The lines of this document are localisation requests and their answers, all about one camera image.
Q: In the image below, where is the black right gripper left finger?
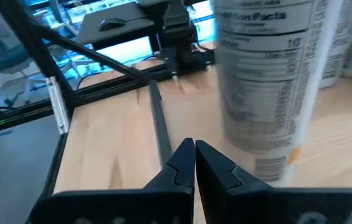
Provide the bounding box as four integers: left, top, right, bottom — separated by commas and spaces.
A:
31, 138, 196, 224

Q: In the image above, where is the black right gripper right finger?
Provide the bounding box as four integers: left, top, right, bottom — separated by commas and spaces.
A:
196, 139, 352, 224

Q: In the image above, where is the white beverage can silver lid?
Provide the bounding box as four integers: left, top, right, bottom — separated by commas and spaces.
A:
318, 0, 352, 90

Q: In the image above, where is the black computer mouse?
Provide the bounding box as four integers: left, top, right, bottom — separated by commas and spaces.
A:
98, 17, 127, 32

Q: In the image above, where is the grey office chair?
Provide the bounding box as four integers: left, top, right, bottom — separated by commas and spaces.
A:
0, 24, 49, 103

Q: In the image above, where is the black table frame edge rail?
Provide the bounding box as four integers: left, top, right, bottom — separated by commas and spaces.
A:
24, 132, 70, 224

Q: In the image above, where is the black table frame side rail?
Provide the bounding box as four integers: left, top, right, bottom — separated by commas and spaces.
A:
69, 71, 176, 108

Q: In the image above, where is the silver bracket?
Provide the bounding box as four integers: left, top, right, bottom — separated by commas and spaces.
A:
45, 76, 70, 135

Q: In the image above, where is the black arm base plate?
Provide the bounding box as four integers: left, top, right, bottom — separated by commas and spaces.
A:
153, 48, 217, 80

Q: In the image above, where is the black diagonal frame brace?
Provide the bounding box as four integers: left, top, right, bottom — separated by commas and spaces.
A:
29, 20, 151, 83

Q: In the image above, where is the black upright frame post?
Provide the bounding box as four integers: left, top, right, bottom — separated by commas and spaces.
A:
0, 0, 80, 110

